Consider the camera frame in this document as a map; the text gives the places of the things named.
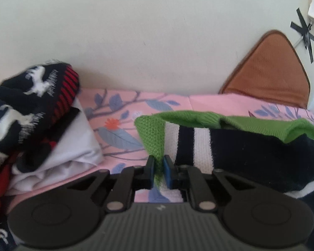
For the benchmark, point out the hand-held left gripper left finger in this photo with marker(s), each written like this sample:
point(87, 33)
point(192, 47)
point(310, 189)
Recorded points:
point(150, 169)

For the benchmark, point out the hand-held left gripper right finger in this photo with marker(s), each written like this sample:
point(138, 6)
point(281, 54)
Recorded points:
point(168, 171)

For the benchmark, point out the pink floral bedsheet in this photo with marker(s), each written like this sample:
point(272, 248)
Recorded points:
point(115, 136)

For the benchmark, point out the white cloth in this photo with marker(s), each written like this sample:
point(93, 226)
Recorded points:
point(78, 141)

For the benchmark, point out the brown cushion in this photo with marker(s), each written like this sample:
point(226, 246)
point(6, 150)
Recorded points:
point(269, 70)

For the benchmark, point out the navy reindeer print sweater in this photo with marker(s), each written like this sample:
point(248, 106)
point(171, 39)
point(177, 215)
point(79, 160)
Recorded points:
point(15, 104)

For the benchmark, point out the black tape cross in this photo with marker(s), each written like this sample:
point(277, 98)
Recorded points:
point(306, 32)

